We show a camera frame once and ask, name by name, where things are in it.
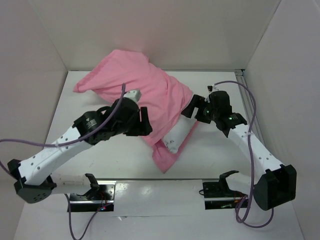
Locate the aluminium frame rail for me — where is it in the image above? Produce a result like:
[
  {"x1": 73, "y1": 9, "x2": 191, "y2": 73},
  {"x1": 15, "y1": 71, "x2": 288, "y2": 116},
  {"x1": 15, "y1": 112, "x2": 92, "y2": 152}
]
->
[{"x1": 234, "y1": 69, "x2": 265, "y2": 144}]

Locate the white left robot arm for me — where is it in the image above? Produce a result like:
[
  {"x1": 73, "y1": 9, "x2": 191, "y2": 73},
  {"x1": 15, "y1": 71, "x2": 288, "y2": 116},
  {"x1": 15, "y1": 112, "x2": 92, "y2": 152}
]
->
[{"x1": 7, "y1": 89, "x2": 153, "y2": 204}]

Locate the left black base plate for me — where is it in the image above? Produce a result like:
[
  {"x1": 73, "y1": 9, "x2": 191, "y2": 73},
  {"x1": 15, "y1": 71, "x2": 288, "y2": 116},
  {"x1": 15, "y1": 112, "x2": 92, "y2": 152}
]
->
[{"x1": 67, "y1": 180, "x2": 116, "y2": 213}]

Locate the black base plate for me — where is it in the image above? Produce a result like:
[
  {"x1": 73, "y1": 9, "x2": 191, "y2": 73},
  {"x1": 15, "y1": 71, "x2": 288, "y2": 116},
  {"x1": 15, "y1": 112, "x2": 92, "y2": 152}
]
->
[
  {"x1": 67, "y1": 180, "x2": 116, "y2": 213},
  {"x1": 198, "y1": 180, "x2": 245, "y2": 210}
]

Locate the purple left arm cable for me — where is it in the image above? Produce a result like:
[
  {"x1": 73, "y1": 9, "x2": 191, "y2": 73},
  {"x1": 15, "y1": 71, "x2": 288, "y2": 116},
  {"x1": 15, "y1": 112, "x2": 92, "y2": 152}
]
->
[{"x1": 0, "y1": 83, "x2": 127, "y2": 240}]

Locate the pink satin pillowcase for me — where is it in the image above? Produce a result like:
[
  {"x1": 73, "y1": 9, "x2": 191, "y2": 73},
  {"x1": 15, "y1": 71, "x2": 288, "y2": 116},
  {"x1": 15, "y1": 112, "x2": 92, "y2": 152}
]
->
[{"x1": 73, "y1": 49, "x2": 198, "y2": 173}]

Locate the white pillow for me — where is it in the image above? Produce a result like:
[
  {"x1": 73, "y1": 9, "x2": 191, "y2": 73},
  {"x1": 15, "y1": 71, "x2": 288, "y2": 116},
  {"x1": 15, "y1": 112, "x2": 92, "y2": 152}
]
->
[{"x1": 161, "y1": 115, "x2": 197, "y2": 154}]

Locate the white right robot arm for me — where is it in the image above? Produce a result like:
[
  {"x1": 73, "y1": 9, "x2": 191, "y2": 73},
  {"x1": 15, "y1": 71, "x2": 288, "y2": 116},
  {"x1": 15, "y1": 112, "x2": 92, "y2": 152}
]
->
[{"x1": 182, "y1": 90, "x2": 297, "y2": 211}]

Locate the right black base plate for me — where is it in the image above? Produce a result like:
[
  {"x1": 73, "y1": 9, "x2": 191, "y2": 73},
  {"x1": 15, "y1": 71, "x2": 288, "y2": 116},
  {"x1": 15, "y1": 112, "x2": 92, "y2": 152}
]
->
[{"x1": 198, "y1": 180, "x2": 245, "y2": 210}]

